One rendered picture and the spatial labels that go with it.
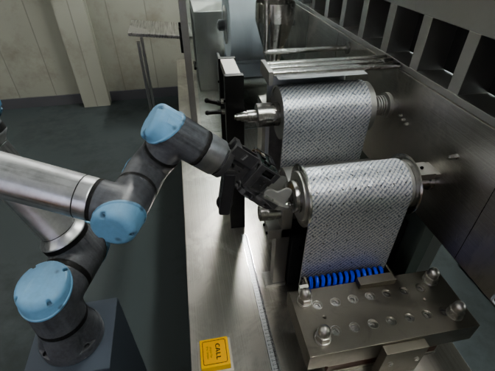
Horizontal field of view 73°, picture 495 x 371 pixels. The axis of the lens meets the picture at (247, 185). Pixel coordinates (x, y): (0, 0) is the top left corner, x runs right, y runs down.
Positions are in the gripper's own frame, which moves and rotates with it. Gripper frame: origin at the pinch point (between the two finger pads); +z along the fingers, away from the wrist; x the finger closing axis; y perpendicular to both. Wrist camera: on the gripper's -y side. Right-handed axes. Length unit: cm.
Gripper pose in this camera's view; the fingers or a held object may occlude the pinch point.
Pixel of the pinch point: (282, 205)
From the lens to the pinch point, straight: 78.4
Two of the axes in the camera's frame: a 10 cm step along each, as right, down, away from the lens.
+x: -1.8, -6.0, 7.8
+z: 7.5, 4.2, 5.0
